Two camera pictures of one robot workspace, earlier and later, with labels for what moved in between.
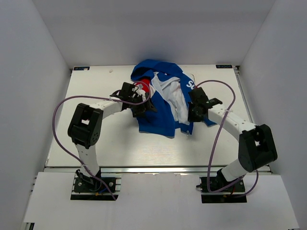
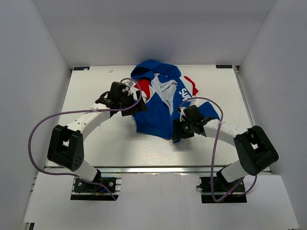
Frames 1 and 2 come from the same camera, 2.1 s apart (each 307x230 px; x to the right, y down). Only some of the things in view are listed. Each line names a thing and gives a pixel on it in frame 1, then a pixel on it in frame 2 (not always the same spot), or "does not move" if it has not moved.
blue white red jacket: x=170 y=86 does not move
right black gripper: x=190 y=118 to x=177 y=124
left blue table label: x=81 y=68 does not move
